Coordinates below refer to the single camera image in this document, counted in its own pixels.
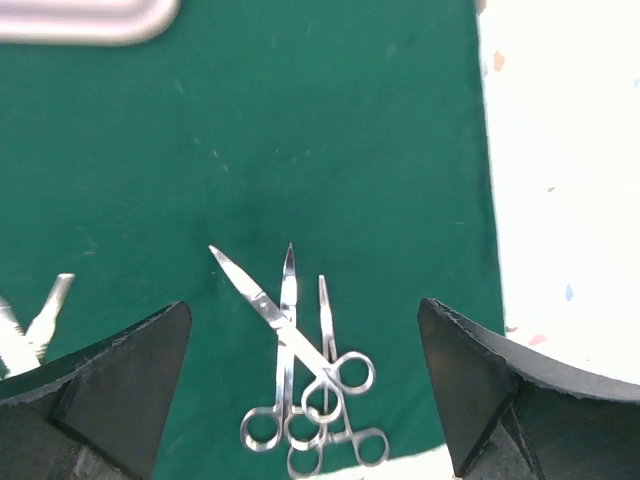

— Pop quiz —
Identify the dark green surgical cloth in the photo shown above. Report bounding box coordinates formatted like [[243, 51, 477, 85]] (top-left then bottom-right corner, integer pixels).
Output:
[[1, 1, 503, 479]]

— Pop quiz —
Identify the steel instrument tray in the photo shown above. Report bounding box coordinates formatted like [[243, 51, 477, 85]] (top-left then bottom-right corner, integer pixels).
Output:
[[1, 0, 181, 46]]

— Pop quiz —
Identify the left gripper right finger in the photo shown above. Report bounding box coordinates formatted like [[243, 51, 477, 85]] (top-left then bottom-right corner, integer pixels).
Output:
[[417, 299, 639, 479]]

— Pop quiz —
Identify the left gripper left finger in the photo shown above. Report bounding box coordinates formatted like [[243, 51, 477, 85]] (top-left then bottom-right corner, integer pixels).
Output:
[[1, 302, 192, 479]]

